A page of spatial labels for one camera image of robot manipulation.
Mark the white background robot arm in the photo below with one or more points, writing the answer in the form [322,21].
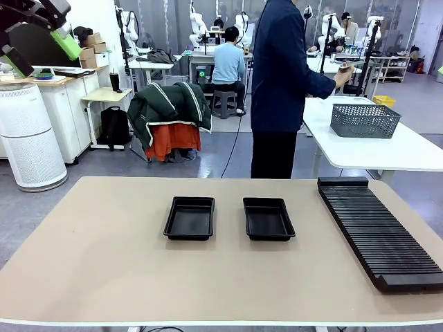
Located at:
[197,22]
[374,27]
[129,27]
[330,31]
[242,26]

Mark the black computer monitor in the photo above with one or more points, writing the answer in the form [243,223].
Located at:
[34,48]

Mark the green bowl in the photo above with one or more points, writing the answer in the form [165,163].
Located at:
[43,75]

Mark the navy sleeved right forearm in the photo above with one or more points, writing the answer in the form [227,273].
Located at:
[322,86]

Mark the person with black cap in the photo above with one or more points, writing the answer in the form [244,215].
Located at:
[349,29]

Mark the black tripod stand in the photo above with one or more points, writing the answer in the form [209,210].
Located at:
[327,45]
[368,62]

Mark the metal chair frame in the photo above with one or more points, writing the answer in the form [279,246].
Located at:
[138,148]

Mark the white cylindrical air purifier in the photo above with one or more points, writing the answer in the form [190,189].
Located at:
[29,138]

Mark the person in light blue sweater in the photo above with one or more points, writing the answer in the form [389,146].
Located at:
[226,62]

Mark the grey plastic mesh basket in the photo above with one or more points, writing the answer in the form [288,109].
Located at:
[363,121]

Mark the black keyboard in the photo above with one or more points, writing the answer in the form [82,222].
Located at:
[74,72]

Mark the black slotted board rack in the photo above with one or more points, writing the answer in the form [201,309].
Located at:
[377,228]

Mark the red fire extinguisher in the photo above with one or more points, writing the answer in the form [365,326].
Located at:
[418,65]

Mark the person in navy coat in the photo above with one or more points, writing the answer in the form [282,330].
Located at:
[277,69]

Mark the orange jacket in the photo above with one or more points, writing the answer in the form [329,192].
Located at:
[176,138]

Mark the wooden shoe shelf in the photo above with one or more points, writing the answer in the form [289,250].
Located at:
[394,69]

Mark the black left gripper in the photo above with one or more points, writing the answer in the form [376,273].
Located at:
[14,10]

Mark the stack of cardboard boxes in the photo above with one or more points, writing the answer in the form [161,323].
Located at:
[90,52]

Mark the black backpack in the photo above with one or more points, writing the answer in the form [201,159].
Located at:
[114,126]

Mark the grey plastic stool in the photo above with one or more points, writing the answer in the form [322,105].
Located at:
[223,102]

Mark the yellow plastic bin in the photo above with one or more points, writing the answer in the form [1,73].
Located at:
[384,101]

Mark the dark green jacket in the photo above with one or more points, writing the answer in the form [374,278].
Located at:
[166,103]

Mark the white storage cabinet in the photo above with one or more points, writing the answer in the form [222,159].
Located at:
[65,110]

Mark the grey cloth heap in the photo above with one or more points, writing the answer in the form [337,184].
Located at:
[159,56]

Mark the black plastic ESD tray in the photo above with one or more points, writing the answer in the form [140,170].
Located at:
[268,218]
[189,218]

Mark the small wooden top table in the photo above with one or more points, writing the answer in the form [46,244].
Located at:
[104,95]

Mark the navy coat person right hand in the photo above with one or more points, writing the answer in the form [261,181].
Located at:
[342,76]

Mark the black tumbler with straw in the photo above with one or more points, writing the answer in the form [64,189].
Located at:
[114,82]

